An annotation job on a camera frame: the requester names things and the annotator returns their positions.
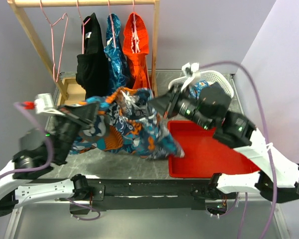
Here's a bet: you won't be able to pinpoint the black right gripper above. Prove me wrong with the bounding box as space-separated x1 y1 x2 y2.
147 81 213 130

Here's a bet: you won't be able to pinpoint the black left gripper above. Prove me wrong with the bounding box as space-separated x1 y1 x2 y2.
53 100 101 163

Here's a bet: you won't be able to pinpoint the multicolour patterned shorts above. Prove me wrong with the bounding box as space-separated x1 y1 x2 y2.
69 87 185 159

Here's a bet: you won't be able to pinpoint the pink wire hanger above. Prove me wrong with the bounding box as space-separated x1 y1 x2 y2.
39 0 69 82

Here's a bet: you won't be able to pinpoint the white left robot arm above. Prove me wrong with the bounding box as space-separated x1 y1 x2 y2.
0 103 99 217

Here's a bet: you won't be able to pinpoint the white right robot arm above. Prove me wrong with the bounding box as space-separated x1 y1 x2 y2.
149 85 299 203

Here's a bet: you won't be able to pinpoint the black hanging shorts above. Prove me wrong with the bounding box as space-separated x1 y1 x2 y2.
76 13 109 98

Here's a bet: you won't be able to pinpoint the blue patterned hanging shorts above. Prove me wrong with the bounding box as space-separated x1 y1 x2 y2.
104 13 131 95

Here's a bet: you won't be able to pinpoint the orange hanging shorts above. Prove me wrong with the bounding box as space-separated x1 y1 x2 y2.
123 12 151 89

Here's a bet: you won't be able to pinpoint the pink hanger under orange shorts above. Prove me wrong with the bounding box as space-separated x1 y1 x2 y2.
132 0 140 53

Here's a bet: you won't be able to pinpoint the pink hanger under blue shorts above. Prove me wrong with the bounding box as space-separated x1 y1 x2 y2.
107 0 117 48

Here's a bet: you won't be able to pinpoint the pink hanger under black shorts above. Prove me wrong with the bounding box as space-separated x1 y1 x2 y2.
76 0 91 54

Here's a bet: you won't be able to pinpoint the blue floral folded cloth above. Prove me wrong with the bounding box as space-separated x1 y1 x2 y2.
189 80 210 99

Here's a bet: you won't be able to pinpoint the white plastic basket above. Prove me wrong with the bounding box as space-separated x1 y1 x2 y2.
168 70 234 100

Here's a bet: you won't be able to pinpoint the red plastic tray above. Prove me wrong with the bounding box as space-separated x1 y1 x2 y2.
167 120 259 178

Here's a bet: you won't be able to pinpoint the wooden clothes rack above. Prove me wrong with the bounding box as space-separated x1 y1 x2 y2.
7 0 160 105

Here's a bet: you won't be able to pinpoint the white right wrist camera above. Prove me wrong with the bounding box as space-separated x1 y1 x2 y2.
181 62 200 88

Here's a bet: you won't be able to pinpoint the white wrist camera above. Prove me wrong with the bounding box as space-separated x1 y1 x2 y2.
181 62 200 88
21 94 56 115

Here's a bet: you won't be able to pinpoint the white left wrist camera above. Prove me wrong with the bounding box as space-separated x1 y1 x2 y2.
21 94 56 115

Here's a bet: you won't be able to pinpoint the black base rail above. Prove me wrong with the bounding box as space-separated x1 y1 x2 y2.
59 174 237 216

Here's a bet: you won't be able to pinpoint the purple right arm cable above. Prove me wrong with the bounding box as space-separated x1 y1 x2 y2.
199 61 279 239

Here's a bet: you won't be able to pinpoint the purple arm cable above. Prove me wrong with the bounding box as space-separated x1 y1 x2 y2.
199 61 279 239
0 102 102 221

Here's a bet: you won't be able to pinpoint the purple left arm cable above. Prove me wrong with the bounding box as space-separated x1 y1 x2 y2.
0 102 102 221

